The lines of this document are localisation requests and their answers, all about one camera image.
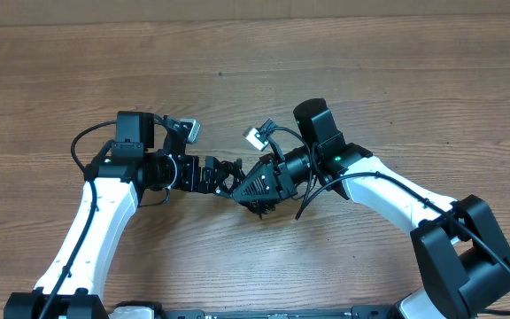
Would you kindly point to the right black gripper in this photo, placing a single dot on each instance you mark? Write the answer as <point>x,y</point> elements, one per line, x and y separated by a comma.
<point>271,189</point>

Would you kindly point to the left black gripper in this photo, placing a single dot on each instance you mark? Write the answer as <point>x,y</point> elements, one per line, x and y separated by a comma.
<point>189,182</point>

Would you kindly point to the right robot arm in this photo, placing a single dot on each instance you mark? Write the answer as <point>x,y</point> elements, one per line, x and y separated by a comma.
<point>461,252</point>

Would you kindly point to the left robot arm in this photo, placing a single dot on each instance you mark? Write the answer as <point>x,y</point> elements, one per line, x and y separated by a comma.
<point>147,153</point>

